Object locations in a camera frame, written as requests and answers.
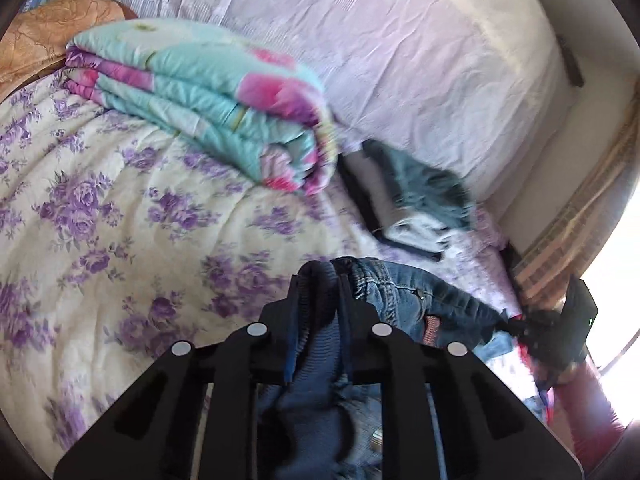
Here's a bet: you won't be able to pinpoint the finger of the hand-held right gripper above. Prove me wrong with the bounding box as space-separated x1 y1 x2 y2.
497 311 540 345

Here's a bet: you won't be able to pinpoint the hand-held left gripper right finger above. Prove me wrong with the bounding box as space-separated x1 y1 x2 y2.
337 272 585 480

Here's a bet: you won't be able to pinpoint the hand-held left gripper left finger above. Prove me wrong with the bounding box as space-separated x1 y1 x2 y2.
52 262 316 480

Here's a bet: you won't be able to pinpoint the blue denim pants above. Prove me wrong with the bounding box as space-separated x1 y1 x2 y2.
255 255 526 480

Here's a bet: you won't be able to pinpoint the person's right forearm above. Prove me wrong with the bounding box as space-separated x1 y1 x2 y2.
547 355 628 471

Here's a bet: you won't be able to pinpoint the folded teal pants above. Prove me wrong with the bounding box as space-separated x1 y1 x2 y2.
362 139 478 232

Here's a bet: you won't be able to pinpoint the red and blue cloth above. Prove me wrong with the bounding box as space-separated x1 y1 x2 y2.
475 332 558 423

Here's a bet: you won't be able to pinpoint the bright window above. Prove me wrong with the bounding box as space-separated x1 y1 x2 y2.
565 210 640 376

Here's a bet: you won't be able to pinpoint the beige striped curtain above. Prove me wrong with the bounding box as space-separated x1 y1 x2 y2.
515 110 640 311

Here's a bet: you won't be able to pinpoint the folded grey garment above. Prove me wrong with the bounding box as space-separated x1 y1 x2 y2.
345 152 453 253

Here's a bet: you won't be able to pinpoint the purple floral bedspread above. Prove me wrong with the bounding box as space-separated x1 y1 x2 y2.
0 67 521 476

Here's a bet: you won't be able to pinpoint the teal pink floral folded quilt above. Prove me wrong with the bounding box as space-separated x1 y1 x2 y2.
64 17 343 197

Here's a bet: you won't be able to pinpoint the dark wooden bar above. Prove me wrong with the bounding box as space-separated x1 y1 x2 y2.
557 35 586 88

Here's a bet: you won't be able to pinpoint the white lace bed cover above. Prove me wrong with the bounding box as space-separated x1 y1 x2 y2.
80 0 576 203

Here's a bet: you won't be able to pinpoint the brown patterned pillow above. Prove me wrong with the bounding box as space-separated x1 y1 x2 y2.
0 0 138 103

